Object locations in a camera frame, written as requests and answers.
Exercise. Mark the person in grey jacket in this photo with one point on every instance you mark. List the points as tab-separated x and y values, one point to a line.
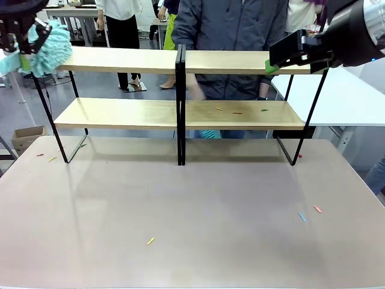
228	30

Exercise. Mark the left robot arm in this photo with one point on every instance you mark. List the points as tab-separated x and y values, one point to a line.
18	4

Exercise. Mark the person in white top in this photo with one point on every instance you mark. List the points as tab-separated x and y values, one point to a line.
120	9

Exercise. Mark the small white table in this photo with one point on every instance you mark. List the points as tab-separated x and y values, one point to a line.
18	90

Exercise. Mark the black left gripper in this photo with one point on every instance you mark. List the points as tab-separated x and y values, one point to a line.
9	34

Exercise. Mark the grey background desk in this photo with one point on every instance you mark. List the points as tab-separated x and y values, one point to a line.
75	12

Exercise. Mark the flat floor scale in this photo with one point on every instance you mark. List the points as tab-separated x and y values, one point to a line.
136	88

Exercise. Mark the person's left forearm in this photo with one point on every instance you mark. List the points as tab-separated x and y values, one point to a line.
264	87

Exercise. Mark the person in yellow-green trousers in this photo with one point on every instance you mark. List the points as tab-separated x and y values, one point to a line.
170	33

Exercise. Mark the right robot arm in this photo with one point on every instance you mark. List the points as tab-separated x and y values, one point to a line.
355	30

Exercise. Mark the person with purple scarf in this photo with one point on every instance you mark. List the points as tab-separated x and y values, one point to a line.
300	18

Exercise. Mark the person in blue jeans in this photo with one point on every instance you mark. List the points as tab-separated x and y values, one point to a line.
377	177

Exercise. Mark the wooden shelf unit black frame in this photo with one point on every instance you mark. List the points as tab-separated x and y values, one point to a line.
240	64
120	64

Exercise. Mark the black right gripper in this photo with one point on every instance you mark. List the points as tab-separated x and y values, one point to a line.
323	45

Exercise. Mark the person's right hand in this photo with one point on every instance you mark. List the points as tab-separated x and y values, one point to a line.
195	87

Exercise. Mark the small blue stick scrap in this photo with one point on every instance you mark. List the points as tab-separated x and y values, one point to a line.
302	217

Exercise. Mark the large white table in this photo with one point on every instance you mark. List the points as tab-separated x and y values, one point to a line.
346	96

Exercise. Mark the black wrist watch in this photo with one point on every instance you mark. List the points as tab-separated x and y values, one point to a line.
262	98

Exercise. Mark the brown cardboard box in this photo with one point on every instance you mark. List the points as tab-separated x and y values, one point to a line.
28	138

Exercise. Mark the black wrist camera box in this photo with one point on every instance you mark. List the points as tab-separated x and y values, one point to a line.
285	48

